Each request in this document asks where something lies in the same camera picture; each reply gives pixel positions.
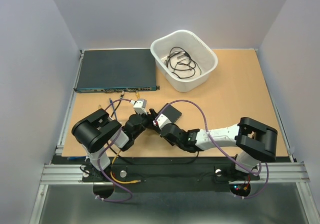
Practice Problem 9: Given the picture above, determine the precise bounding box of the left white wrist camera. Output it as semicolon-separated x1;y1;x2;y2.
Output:
130;99;147;115

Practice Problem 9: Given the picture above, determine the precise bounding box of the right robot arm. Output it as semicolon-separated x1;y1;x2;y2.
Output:
155;115;278;179

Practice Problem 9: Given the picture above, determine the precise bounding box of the aluminium rail frame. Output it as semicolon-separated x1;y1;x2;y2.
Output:
30;49;318;223

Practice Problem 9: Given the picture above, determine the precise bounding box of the white plastic tub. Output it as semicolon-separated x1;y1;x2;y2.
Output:
150;30;218;92

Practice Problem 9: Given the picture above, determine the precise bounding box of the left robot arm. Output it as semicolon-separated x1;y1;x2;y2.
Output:
71;108;158;181

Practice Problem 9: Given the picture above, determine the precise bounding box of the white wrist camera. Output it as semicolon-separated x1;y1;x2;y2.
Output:
153;114;171;130
130;99;147;115

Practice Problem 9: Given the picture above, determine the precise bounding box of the large teal rack switch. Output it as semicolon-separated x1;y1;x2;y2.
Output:
74;49;160;93

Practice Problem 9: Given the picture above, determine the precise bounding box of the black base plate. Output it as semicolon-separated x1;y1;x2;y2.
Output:
48;156;291;193

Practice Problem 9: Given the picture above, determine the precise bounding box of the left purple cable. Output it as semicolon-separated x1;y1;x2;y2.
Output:
96;99;137;202

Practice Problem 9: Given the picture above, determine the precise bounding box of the small black network switch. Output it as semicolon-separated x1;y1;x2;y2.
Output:
156;103;182;123

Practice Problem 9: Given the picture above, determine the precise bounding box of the purple cable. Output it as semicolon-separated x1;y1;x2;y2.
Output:
96;99;137;202
156;99;270;200

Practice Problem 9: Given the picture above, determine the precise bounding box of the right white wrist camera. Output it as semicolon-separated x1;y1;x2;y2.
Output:
153;114;171;130

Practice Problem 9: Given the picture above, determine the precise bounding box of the yellow ethernet cable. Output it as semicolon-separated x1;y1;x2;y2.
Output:
98;90;142;184

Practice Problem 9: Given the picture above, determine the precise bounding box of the black ethernet cable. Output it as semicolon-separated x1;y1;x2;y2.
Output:
109;91;201;165

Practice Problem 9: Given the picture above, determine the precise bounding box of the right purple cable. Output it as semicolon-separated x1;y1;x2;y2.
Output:
156;99;270;200

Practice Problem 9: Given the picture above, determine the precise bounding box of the black cable in tub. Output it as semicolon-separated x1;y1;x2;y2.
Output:
164;46;203;80

